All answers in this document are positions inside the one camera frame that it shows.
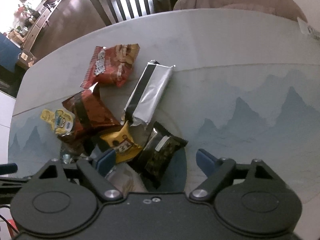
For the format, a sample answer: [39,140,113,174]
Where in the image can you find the yellow cartoon snack packet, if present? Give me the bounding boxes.
[40,108,76,135]

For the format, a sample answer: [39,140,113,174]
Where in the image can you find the dark teal gold-speckled box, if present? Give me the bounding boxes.
[140,147,188,193]

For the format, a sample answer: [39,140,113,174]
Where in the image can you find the brown red snack packet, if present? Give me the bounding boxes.
[59,84,122,153]

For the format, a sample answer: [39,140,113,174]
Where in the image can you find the blue chair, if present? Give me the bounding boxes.
[0,34,23,73]

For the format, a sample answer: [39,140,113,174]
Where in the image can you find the white silver snack packet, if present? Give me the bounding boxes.
[105,164,148,193]

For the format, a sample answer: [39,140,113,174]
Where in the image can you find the black seaweed snack packet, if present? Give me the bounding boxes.
[129,121,188,189]

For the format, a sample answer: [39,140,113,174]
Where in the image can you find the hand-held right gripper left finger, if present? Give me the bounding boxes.
[31,149,123,201]

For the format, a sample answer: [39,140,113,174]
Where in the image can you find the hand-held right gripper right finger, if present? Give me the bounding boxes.
[189,149,284,202]

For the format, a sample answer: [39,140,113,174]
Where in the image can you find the silver foil snack packet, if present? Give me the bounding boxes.
[124,59,175,130]

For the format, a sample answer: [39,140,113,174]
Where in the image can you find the mountain print tablecloth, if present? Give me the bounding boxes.
[7,9,320,205]

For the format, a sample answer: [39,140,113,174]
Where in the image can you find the red chips packet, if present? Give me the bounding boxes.
[80,44,140,88]

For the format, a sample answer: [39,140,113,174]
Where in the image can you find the white cabinet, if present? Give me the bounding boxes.
[0,90,17,128]

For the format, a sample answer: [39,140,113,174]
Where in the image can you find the white paper label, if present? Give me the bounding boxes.
[297,17,320,40]

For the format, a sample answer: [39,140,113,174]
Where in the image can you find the black cable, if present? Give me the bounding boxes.
[0,205,19,233]

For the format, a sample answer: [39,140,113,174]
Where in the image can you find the small yellow snack packet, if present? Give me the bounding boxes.
[99,121,143,164]

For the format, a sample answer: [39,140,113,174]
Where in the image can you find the wooden sideboard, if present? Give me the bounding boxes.
[21,0,75,53]

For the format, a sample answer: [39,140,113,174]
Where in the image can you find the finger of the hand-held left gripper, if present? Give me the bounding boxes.
[0,163,18,175]

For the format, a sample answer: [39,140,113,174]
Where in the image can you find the small wooden box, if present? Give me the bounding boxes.
[16,51,38,67]

